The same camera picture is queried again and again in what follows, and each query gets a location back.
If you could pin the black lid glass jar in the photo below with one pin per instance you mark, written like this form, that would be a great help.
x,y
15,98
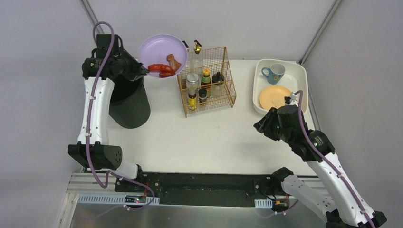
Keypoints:
x,y
217,83

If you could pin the silver lid spice jar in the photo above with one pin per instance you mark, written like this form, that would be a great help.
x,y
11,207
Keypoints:
x,y
192,80

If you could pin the blue white mug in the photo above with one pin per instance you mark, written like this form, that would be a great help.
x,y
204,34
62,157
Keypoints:
x,y
274,73

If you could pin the glass oil bottle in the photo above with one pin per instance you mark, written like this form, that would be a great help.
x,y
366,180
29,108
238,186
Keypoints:
x,y
197,62

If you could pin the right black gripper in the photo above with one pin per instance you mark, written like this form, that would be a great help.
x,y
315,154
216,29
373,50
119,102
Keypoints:
x,y
268,124

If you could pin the glass bottle with brown sauce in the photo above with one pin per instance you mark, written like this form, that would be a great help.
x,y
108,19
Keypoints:
x,y
186,45

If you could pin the white rectangular basin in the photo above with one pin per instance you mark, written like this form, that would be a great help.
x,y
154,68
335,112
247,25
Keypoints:
x,y
294,79

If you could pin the yellow plate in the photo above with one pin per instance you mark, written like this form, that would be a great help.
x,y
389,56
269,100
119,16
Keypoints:
x,y
273,96

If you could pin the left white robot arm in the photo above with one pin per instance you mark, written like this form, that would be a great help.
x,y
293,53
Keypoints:
x,y
92,149

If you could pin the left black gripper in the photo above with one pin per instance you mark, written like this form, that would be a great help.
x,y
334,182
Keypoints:
x,y
136,70

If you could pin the black ribbed trash bin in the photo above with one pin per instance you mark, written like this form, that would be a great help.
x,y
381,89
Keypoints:
x,y
129,105

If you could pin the small black cap jar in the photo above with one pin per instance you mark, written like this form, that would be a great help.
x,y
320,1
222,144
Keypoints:
x,y
202,96

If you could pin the yellow cap green bottle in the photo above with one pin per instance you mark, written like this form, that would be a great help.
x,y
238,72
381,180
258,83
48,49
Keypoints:
x,y
206,81

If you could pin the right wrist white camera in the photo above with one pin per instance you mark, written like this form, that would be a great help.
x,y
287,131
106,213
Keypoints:
x,y
292,99

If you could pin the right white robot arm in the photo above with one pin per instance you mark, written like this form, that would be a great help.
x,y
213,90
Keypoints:
x,y
343,207

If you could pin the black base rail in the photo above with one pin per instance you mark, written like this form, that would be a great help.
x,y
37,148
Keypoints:
x,y
191,189

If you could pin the gold wire rack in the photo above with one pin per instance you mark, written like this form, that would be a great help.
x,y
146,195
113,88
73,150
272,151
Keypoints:
x,y
215,59

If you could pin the small yellow label bottle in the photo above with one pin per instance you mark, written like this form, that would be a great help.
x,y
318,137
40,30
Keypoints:
x,y
192,102

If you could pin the purple plate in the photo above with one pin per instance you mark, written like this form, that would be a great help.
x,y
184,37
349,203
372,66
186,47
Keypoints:
x,y
156,48

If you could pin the red sausage pieces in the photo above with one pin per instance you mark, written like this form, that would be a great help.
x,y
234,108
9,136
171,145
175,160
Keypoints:
x,y
166,70

